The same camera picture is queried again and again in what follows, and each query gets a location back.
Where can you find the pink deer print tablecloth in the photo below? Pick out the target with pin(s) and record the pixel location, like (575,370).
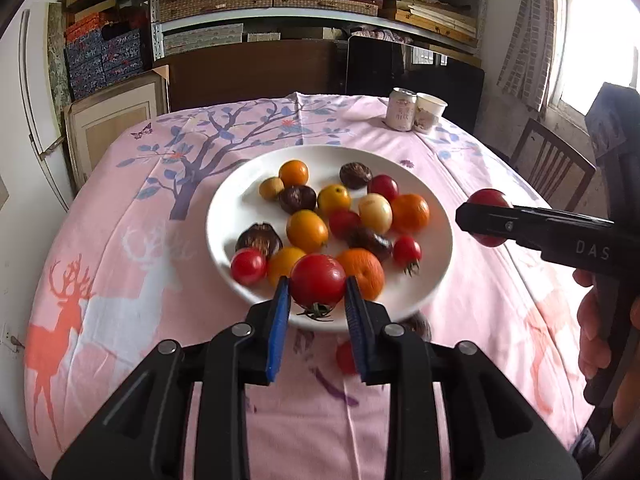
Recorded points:
(130,268)

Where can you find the pale yellow potato-like fruit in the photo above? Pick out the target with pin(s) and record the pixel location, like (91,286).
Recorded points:
(375,213)

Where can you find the red cherry tomato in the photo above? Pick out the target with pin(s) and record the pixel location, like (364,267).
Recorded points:
(384,185)
(248,266)
(343,222)

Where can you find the metal storage shelf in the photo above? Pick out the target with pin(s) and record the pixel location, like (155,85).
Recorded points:
(320,0)

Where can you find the dark purple plum front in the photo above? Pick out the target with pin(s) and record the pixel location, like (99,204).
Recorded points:
(262,237)

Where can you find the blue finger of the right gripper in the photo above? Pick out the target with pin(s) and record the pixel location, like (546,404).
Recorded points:
(530,227)

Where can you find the yellow tomato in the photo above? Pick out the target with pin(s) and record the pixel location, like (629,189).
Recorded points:
(333,198)

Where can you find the white paper cup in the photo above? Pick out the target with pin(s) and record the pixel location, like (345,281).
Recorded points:
(429,110)

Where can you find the yellow orange citrus front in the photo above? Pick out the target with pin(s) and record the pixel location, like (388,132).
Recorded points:
(307,231)

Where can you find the black monitor screen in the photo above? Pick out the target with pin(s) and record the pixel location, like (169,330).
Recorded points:
(375,67)

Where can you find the large orange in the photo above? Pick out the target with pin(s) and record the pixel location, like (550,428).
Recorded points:
(367,270)
(411,213)

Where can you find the dark wooden chair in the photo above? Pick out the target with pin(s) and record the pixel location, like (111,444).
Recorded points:
(551,166)

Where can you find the white leaning board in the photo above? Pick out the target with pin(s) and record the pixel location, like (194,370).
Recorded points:
(44,91)

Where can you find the bright right window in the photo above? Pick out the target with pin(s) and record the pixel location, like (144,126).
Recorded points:
(598,43)

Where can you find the pink drink can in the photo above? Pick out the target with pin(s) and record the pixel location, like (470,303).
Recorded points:
(401,108)

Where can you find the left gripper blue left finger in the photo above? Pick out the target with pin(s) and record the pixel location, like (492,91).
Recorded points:
(140,431)

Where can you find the small orange kumquat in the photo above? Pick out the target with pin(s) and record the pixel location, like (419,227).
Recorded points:
(294,173)

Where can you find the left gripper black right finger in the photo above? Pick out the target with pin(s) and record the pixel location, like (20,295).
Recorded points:
(492,431)

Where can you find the dark purple grape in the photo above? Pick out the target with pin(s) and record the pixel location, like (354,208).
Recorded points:
(364,238)

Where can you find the red tomato with stem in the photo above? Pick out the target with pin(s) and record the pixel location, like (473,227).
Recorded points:
(407,254)

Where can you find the wooden framed panel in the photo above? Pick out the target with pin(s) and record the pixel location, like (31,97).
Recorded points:
(93,123)

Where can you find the dark brown cabinet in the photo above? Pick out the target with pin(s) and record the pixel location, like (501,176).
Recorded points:
(255,70)

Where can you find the small orange tomato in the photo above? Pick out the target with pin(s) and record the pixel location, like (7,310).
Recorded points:
(282,264)

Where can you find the red cherry tomato top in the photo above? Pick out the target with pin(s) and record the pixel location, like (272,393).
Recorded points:
(384,185)

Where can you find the checked curtain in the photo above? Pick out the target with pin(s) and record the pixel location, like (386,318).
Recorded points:
(527,67)

